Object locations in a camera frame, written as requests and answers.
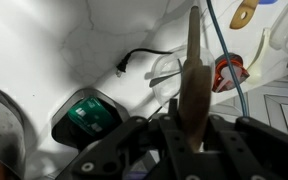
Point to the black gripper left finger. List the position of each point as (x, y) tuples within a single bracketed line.
[(113, 156)]

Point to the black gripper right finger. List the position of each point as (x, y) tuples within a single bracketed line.
[(246, 149)]

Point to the wooden ladle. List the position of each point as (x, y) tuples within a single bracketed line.
[(195, 91)]

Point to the steel utensil holder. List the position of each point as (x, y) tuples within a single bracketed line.
[(12, 145)]

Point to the black coffee maker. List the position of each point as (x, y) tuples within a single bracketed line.
[(87, 116)]

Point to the red round container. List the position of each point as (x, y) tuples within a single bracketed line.
[(223, 80)]

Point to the white plastic scoop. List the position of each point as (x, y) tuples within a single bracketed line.
[(254, 69)]

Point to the clear measuring cup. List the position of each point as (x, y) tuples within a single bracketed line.
[(167, 75)]

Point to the wooden spatula with hole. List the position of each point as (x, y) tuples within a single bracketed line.
[(243, 14)]

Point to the blue plastic lid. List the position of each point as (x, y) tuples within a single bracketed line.
[(267, 1)]

